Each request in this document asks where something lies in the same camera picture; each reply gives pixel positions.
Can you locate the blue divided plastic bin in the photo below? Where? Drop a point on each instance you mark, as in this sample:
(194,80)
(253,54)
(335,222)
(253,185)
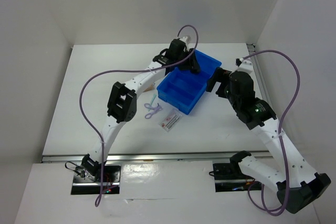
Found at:
(183,89)

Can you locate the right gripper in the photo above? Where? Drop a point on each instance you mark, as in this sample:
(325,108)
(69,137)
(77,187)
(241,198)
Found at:
(218,73)

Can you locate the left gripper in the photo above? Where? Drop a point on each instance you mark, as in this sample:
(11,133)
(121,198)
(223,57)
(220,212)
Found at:
(189,66)

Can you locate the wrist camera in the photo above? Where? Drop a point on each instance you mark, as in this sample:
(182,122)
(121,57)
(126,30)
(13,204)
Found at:
(185,39)
(244,65)

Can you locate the beige foundation tube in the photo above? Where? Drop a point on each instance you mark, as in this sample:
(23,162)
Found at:
(151,87)

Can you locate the front aluminium rail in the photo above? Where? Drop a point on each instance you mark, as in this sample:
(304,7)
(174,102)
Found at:
(144,157)

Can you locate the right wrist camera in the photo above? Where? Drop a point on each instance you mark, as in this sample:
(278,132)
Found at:
(244,65)

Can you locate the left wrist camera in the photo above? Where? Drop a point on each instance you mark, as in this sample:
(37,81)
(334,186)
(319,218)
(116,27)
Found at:
(185,39)

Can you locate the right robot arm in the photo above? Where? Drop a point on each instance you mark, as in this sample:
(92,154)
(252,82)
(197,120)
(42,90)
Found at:
(295,182)

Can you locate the false eyelash packet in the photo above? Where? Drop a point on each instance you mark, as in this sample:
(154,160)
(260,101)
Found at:
(170,120)

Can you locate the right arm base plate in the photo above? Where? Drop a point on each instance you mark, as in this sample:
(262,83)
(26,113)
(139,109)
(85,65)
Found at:
(227,180)

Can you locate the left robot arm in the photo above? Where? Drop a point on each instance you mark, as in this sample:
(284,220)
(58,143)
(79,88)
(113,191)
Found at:
(122,103)

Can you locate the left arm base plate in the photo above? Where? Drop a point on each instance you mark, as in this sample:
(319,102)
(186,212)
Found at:
(84,184)

